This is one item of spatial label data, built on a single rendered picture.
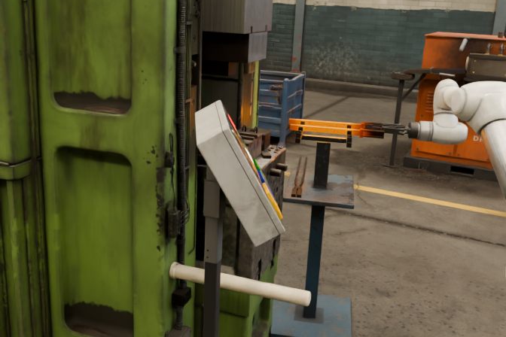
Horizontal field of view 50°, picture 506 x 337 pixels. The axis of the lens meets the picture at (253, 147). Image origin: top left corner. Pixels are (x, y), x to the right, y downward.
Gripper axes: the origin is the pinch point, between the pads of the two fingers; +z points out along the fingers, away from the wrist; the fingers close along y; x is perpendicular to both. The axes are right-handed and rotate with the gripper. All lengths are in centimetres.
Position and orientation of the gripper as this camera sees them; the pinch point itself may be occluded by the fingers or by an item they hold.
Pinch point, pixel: (371, 126)
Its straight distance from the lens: 251.3
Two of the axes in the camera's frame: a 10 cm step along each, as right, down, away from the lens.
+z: -9.9, -0.8, 1.3
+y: 1.4, -2.5, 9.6
